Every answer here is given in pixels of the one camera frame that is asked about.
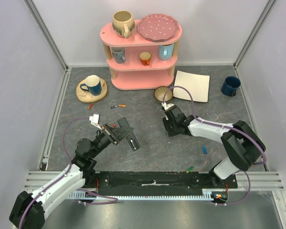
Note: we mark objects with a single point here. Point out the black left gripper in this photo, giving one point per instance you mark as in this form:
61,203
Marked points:
107,130

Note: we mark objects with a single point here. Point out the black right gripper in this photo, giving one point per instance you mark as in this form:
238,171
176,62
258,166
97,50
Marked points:
169,125

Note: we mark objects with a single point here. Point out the black remote control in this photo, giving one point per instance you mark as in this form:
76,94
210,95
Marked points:
131,138

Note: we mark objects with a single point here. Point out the dark battery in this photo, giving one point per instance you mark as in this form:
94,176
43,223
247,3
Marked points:
133,144

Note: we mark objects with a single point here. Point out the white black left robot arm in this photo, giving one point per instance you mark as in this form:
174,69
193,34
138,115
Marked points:
31,210

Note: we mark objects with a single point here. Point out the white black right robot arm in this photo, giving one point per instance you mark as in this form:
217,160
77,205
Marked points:
242,145

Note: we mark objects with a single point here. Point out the brown ceramic bowl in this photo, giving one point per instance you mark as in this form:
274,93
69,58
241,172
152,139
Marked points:
161,92

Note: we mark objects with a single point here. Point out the blue battery right side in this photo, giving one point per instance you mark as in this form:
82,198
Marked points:
204,150

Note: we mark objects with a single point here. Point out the white square plate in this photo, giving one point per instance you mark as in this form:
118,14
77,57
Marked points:
196,84

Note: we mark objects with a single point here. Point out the green yellow battery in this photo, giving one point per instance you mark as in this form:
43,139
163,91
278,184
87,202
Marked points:
189,169

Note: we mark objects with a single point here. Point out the round beige patterned plate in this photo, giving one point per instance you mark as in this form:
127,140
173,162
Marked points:
87,97

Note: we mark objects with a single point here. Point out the teal mug cream inside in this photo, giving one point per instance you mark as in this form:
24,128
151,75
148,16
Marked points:
92,84

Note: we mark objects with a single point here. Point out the dark blue mug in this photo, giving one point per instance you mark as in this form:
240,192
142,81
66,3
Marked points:
230,86

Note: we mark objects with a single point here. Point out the pink three-tier shelf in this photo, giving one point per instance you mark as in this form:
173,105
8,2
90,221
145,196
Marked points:
142,69

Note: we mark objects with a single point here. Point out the light blue mug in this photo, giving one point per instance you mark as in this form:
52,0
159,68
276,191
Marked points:
165,51

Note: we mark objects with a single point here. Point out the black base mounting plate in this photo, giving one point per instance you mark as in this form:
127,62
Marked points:
107,179

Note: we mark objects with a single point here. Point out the small orange cup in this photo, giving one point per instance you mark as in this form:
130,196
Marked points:
145,58

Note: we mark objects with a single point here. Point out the grey blue mug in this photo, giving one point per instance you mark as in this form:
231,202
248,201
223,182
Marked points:
119,54

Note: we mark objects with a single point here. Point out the pink polka dot plate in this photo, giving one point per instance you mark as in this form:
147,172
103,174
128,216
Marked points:
158,27

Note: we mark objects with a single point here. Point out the beige ceramic mug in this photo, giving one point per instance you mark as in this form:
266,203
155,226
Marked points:
123,23

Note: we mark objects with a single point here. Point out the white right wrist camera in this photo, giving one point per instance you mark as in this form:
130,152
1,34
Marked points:
168,110

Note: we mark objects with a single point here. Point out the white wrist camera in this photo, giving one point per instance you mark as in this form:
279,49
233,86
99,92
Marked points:
94,120
168,110

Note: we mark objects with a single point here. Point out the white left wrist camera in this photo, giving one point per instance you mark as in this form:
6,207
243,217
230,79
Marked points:
94,120

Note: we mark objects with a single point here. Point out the white slotted cable duct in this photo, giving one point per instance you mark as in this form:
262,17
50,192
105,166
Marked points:
81,195

